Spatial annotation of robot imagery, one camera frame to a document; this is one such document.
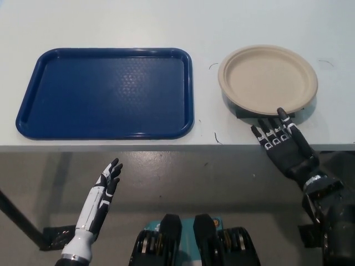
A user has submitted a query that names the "right robot hand black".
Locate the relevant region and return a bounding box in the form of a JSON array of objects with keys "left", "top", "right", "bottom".
[{"left": 250, "top": 107, "right": 320, "bottom": 184}]

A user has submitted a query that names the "blue plastic tray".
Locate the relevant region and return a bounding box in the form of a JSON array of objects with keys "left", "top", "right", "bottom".
[{"left": 15, "top": 48, "right": 194, "bottom": 140}]

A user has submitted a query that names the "beige paper plate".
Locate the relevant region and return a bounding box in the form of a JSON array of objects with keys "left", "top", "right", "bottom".
[{"left": 217, "top": 45, "right": 319, "bottom": 115}]

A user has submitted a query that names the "black table leg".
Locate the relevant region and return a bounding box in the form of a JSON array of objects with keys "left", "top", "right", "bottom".
[{"left": 0, "top": 188, "right": 47, "bottom": 246}]

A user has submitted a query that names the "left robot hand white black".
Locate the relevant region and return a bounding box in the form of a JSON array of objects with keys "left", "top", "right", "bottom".
[{"left": 74, "top": 157, "right": 124, "bottom": 235}]

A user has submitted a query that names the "robot body black teal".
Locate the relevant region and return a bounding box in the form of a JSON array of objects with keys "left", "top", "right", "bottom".
[{"left": 129, "top": 213, "right": 261, "bottom": 266}]

